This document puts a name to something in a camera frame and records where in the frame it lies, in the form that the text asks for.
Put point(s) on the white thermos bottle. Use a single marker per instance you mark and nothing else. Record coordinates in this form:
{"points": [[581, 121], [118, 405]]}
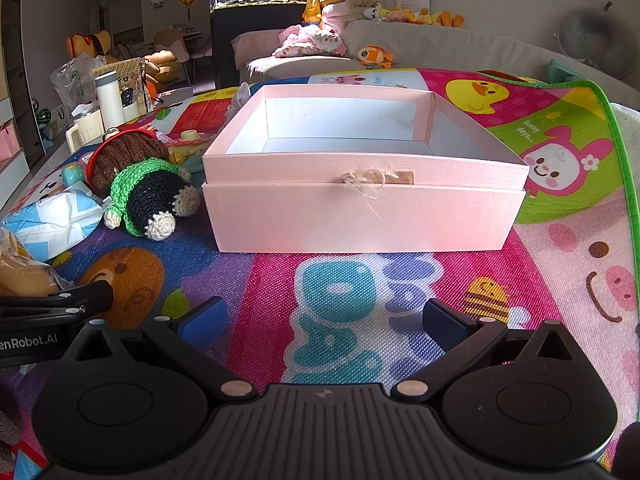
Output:
{"points": [[110, 105]]}

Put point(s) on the yellow plush bag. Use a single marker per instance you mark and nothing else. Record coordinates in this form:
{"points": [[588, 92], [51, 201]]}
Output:
{"points": [[87, 42]]}

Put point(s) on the orange fish plush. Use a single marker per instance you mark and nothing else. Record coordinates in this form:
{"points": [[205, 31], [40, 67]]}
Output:
{"points": [[372, 55]]}

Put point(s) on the toys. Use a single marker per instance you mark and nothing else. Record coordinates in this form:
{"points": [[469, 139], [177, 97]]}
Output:
{"points": [[145, 190]]}

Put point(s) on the grey plush toy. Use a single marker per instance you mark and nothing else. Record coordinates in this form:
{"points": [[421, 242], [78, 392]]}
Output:
{"points": [[241, 97]]}

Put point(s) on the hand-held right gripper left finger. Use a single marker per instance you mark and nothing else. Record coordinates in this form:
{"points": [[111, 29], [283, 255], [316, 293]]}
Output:
{"points": [[202, 317]]}

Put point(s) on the cream pillow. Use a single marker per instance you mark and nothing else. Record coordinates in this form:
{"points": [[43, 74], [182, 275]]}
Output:
{"points": [[345, 10]]}

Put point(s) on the teal cushion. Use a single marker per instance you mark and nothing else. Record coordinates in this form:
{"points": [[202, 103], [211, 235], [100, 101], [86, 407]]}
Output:
{"points": [[565, 72]]}

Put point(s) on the orange plush toy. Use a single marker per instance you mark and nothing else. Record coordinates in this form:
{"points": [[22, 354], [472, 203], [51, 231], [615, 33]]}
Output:
{"points": [[311, 10]]}

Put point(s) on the blue and white wipes packet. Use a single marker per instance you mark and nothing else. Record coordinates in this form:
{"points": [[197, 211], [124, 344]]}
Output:
{"points": [[55, 220]]}

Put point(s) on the yellow duck plush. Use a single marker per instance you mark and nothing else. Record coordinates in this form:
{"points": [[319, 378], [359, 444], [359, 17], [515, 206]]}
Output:
{"points": [[442, 19]]}

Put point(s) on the colourful cartoon play mat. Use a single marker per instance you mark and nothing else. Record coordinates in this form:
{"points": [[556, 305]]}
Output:
{"points": [[350, 280]]}

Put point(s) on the white duck plush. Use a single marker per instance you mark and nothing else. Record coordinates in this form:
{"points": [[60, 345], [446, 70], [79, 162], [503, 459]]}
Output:
{"points": [[371, 11]]}

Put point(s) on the clear biscuit stick packet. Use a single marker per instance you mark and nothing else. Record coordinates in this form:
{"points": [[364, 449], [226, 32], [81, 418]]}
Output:
{"points": [[25, 270]]}

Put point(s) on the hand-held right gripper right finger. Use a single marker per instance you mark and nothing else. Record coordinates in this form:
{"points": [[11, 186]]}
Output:
{"points": [[445, 322]]}

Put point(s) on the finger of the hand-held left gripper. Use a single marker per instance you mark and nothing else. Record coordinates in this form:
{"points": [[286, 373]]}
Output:
{"points": [[75, 300]]}

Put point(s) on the pink cardboard box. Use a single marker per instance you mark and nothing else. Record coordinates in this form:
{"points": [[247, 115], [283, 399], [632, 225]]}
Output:
{"points": [[350, 210]]}

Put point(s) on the yellow floor cushion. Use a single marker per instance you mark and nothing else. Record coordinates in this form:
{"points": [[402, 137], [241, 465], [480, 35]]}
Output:
{"points": [[162, 65]]}

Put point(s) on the beige sofa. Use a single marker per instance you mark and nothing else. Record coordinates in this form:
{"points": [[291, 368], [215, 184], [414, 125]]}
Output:
{"points": [[450, 45]]}

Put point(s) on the clear plastic bag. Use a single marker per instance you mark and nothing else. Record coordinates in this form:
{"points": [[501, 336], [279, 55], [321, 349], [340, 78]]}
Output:
{"points": [[70, 82]]}

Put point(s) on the black television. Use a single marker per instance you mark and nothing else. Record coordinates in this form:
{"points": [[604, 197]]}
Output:
{"points": [[10, 35]]}

